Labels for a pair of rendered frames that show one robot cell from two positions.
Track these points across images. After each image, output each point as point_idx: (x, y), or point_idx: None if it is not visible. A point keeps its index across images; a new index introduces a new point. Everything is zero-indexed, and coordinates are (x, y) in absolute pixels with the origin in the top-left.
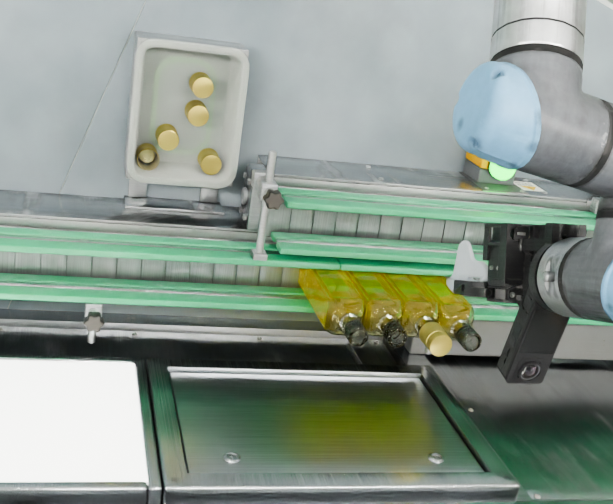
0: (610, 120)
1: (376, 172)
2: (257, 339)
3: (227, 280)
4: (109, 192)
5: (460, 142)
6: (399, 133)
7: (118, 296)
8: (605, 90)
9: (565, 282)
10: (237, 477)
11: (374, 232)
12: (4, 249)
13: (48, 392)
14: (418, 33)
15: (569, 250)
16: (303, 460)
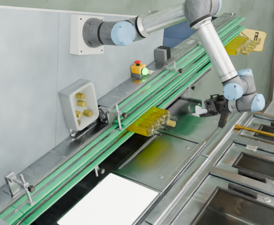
0: (246, 82)
1: (121, 90)
2: None
3: None
4: (65, 136)
5: (229, 99)
6: (117, 76)
7: (99, 160)
8: (149, 37)
9: (239, 108)
10: (169, 179)
11: None
12: (76, 169)
13: (109, 193)
14: (113, 49)
15: (236, 102)
16: (170, 166)
